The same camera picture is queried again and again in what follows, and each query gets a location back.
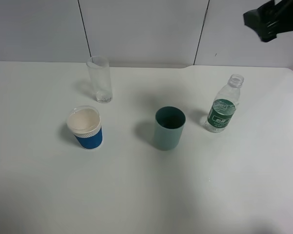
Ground tall clear glass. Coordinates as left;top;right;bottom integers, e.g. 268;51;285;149
86;56;113;103

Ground clear green-label water bottle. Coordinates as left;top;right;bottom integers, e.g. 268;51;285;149
205;74;244;133

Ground blue white paper cup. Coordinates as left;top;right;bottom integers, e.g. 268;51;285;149
66;106;103;150

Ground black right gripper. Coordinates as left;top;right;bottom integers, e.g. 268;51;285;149
243;0;293;42

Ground teal plastic cup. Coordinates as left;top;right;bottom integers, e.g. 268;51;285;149
153;106;186;151

